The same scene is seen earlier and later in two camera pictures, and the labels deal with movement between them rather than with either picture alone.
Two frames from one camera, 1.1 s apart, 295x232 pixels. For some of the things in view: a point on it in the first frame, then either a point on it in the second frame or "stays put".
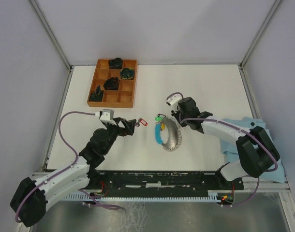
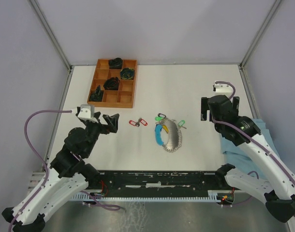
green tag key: [158, 118] stays put
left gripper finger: [130, 124] -> [112, 121]
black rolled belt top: [116, 63] stays put
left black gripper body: [114, 130] -> [95, 129]
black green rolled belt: [97, 95] stays put
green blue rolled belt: [127, 73] stays put
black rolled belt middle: [111, 83] stays put
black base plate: [103, 182] stays put
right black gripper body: [178, 115] -> [236, 112]
